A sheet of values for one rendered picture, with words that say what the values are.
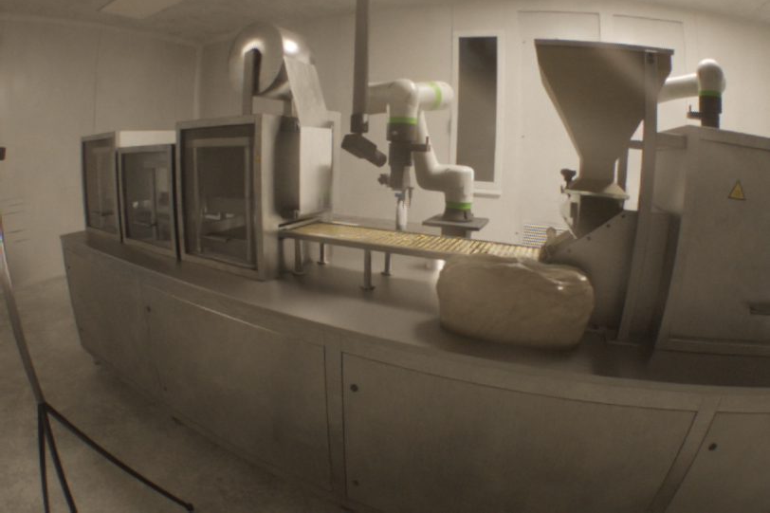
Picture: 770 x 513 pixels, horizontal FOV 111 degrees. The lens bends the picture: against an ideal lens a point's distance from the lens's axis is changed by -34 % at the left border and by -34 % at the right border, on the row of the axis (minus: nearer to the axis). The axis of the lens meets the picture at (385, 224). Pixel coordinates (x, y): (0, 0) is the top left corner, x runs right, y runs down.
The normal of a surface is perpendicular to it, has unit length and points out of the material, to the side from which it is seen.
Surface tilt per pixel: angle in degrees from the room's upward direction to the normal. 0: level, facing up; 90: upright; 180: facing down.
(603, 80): 114
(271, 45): 90
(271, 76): 90
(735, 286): 90
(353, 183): 90
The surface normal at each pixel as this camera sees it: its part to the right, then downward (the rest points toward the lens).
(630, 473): -0.41, 0.16
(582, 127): -0.39, 0.55
